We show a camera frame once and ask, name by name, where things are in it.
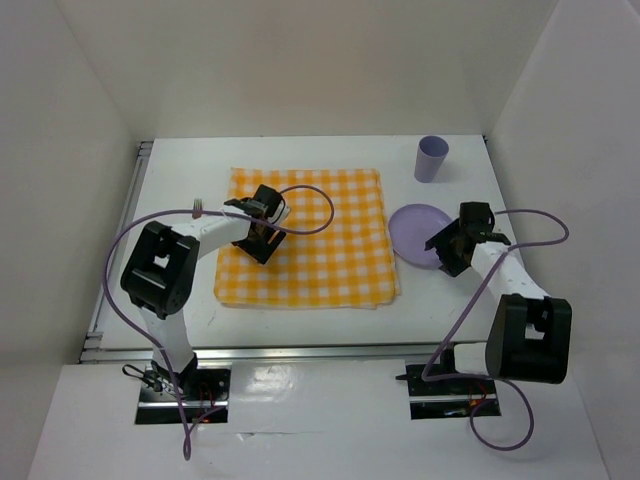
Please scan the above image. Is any lilac plastic plate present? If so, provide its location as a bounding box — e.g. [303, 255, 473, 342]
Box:
[388, 203, 452, 270]

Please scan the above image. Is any copper fork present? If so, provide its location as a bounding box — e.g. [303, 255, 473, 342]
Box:
[192, 198, 204, 219]

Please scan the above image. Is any yellow checkered cloth napkin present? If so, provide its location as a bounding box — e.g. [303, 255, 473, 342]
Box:
[214, 168, 401, 309]

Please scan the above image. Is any lilac plastic cup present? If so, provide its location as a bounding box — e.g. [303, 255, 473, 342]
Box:
[414, 135, 450, 183]

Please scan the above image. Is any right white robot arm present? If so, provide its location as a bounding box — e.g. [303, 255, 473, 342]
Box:
[421, 202, 573, 384]

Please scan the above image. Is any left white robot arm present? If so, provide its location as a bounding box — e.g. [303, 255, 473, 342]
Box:
[120, 184, 290, 399]

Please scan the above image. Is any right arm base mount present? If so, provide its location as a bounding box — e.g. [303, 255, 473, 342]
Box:
[395, 364, 501, 420]

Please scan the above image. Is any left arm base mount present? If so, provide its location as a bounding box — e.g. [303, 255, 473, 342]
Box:
[122, 364, 231, 425]

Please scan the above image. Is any aluminium table frame rail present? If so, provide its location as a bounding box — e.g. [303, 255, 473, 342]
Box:
[79, 140, 551, 364]

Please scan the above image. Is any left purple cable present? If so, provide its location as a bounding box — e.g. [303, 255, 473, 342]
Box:
[103, 184, 336, 462]

